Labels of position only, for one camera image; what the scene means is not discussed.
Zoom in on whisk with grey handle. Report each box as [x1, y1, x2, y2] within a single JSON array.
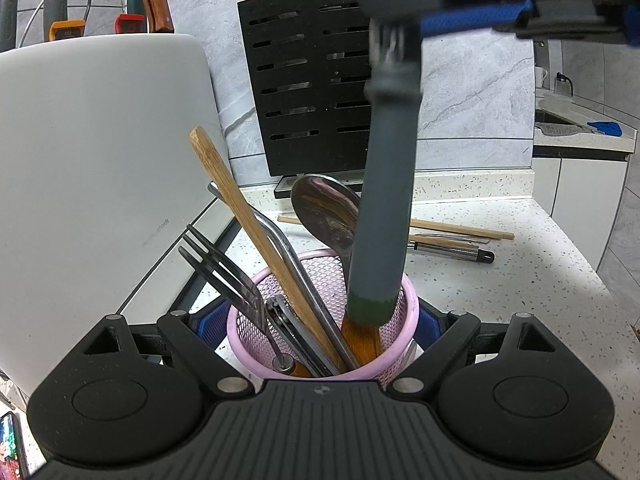
[[345, 12, 426, 328]]

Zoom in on white base cabinet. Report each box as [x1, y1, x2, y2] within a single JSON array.
[[530, 154, 640, 286]]

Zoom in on white plastic box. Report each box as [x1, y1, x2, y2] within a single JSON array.
[[537, 91, 572, 111]]

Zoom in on metal tongs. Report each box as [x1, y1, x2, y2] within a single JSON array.
[[208, 181, 362, 372]]

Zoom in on steel rod utensil black tip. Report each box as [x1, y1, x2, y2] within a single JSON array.
[[407, 240, 496, 265]]

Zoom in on smartphone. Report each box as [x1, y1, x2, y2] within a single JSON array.
[[0, 410, 30, 480]]

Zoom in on steel spoon wooden handle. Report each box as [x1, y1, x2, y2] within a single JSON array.
[[291, 174, 383, 367]]

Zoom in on white countertop appliance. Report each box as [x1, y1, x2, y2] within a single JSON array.
[[0, 34, 233, 393]]

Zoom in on bamboo spatula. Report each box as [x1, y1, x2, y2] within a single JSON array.
[[189, 126, 346, 373]]

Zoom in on red cutting board tab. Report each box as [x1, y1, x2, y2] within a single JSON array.
[[114, 14, 147, 36]]

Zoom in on grey handle green tip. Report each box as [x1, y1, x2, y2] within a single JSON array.
[[0, 0, 21, 53]]

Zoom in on black fork wooden handle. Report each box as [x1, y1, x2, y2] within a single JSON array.
[[178, 224, 297, 375]]

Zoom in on orange cutting board tab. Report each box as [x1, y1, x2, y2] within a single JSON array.
[[48, 19, 87, 42]]

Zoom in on pink mesh cup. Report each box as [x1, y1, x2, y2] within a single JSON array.
[[226, 250, 420, 383]]

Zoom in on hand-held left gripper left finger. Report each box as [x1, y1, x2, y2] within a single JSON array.
[[82, 302, 255, 397]]

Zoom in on grey peeler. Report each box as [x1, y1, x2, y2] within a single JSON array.
[[265, 296, 328, 378]]

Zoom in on black knife block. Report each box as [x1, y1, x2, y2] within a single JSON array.
[[237, 0, 381, 177]]

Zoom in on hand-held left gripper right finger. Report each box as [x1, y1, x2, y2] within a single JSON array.
[[387, 304, 576, 397]]

